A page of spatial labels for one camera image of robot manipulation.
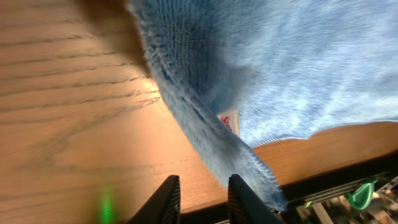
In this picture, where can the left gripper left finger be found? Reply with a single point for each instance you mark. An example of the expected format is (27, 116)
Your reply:
(163, 207)

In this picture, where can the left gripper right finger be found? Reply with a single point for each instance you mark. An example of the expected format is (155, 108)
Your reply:
(245, 207)

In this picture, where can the blue microfiber cloth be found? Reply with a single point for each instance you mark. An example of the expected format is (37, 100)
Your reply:
(240, 74)

